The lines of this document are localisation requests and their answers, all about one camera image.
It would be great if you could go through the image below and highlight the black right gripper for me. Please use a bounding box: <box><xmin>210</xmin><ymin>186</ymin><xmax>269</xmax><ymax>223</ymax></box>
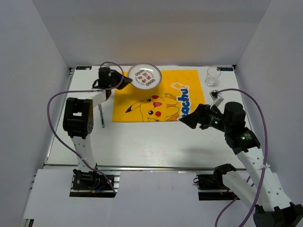
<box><xmin>180</xmin><ymin>104</ymin><xmax>231</xmax><ymax>133</ymax></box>

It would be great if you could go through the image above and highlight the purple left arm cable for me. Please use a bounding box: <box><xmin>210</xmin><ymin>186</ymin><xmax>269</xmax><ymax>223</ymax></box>
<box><xmin>46</xmin><ymin>61</ymin><xmax>125</xmax><ymax>194</ymax></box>

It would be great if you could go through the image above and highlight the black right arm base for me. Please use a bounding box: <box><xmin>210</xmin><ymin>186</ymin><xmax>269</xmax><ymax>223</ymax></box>
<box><xmin>193</xmin><ymin>175</ymin><xmax>236</xmax><ymax>201</ymax></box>

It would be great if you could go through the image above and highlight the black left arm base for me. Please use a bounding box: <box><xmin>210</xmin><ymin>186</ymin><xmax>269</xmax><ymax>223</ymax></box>
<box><xmin>70</xmin><ymin>169</ymin><xmax>119</xmax><ymax>198</ymax></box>

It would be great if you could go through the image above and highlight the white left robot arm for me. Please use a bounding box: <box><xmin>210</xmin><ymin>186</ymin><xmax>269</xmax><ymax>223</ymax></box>
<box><xmin>62</xmin><ymin>67</ymin><xmax>133</xmax><ymax>189</ymax></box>

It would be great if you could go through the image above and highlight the black table logo sticker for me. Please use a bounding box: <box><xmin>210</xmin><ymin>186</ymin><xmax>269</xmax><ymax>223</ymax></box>
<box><xmin>218</xmin><ymin>67</ymin><xmax>234</xmax><ymax>71</ymax></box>

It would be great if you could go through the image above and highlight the metal knife teal handle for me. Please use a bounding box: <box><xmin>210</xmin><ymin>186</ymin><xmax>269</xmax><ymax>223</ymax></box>
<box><xmin>98</xmin><ymin>104</ymin><xmax>105</xmax><ymax>128</ymax></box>

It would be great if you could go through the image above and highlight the clear drinking glass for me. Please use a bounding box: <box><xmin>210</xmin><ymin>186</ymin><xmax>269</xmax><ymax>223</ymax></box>
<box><xmin>205</xmin><ymin>67</ymin><xmax>221</xmax><ymax>87</ymax></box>

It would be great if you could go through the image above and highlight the yellow Pikachu cloth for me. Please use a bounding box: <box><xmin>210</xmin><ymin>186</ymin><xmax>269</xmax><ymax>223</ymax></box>
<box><xmin>112</xmin><ymin>70</ymin><xmax>205</xmax><ymax>122</ymax></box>

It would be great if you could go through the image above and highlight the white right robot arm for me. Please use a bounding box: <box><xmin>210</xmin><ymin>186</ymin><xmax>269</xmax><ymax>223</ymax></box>
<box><xmin>180</xmin><ymin>90</ymin><xmax>303</xmax><ymax>227</ymax></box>

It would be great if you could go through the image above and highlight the round printed plate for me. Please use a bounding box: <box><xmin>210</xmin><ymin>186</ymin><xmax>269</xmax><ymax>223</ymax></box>
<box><xmin>127</xmin><ymin>63</ymin><xmax>162</xmax><ymax>90</ymax></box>

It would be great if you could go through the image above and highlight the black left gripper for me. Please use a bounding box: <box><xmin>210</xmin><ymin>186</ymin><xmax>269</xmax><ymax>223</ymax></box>
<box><xmin>107</xmin><ymin>69</ymin><xmax>132</xmax><ymax>90</ymax></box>

